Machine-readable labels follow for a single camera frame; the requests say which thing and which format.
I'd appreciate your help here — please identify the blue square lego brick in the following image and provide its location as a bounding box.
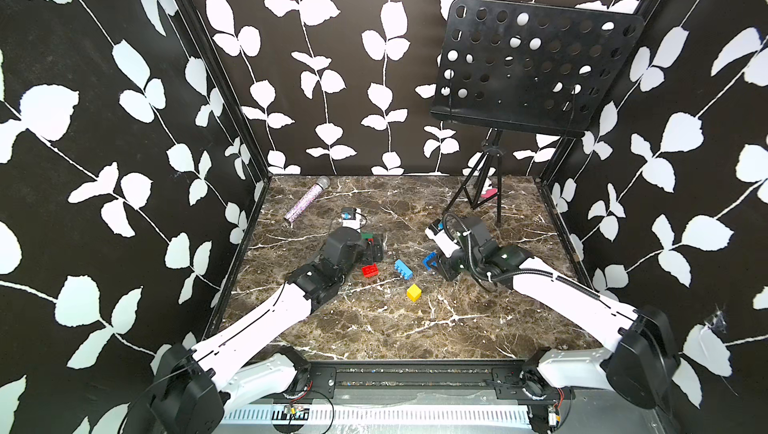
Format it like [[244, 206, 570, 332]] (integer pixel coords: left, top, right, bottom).
[[422, 252, 438, 271]]

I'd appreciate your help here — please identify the yellow lego brick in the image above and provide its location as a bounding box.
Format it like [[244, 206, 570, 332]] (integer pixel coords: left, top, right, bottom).
[[406, 284, 422, 302]]

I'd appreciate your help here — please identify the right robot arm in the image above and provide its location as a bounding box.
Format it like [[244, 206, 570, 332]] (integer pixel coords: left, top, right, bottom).
[[425, 213, 680, 409]]

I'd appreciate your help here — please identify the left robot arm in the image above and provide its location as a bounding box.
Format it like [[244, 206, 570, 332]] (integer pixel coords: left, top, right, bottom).
[[147, 226, 384, 433]]

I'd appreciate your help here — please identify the light blue long lego brick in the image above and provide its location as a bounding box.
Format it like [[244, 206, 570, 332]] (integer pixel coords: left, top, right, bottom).
[[394, 259, 413, 280]]

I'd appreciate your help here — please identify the pink object behind stand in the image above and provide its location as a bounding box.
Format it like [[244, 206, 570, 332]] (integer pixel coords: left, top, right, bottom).
[[481, 188, 498, 199]]

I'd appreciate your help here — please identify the purple glitter microphone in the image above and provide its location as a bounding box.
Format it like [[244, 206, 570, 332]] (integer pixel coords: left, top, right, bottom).
[[283, 176, 330, 225]]

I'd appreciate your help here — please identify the black perforated music stand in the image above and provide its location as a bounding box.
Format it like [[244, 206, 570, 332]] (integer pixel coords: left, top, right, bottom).
[[430, 0, 645, 208]]

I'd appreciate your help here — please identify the black mounting rail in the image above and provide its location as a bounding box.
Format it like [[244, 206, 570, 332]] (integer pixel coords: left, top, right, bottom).
[[306, 359, 610, 402]]

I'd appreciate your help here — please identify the white slotted cable duct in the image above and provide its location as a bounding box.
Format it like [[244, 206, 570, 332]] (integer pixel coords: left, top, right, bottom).
[[221, 404, 530, 429]]

